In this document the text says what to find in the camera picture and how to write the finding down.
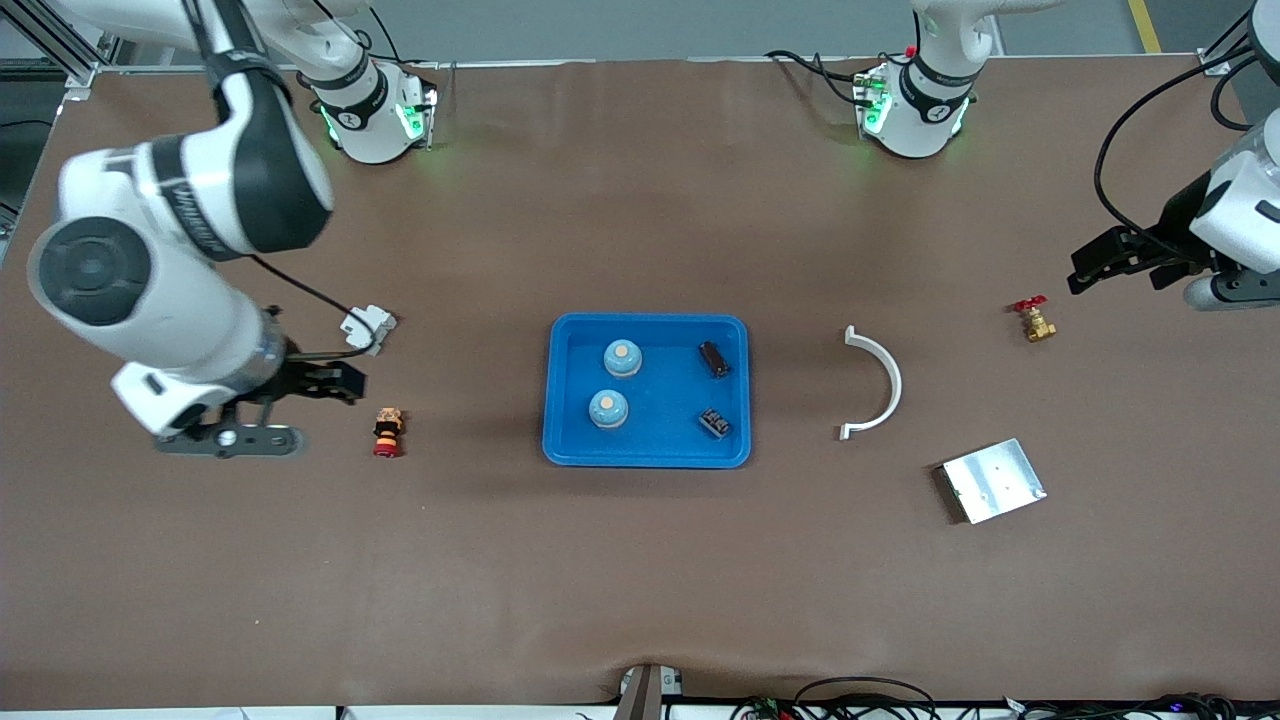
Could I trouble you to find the white curved plastic clip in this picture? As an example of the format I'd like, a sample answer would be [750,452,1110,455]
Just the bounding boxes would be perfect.
[838,325,904,442]

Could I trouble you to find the blue plastic tray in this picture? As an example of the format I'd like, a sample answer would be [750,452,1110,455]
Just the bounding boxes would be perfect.
[542,312,752,470]

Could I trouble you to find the white circuit breaker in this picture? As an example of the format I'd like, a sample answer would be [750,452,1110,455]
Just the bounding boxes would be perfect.
[340,304,398,357]

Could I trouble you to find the silver metal plate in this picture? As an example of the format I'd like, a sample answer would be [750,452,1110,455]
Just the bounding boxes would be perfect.
[940,438,1048,525]

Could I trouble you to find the black cable bundle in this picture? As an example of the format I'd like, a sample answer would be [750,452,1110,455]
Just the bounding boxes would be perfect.
[1000,692,1241,720]

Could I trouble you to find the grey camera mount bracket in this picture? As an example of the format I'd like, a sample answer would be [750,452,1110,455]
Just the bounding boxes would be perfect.
[615,663,683,720]

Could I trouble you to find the black arm base cable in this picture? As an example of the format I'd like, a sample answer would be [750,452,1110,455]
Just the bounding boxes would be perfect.
[765,48,876,109]
[372,8,441,73]

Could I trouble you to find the brown table cover mat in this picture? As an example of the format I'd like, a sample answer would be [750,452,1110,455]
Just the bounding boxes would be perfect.
[0,55,1280,711]

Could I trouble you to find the brass valve red handle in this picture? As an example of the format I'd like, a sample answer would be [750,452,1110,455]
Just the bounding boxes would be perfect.
[1013,295,1058,344]

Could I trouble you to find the black cable loop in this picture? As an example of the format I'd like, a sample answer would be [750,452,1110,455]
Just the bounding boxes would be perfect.
[795,677,941,720]

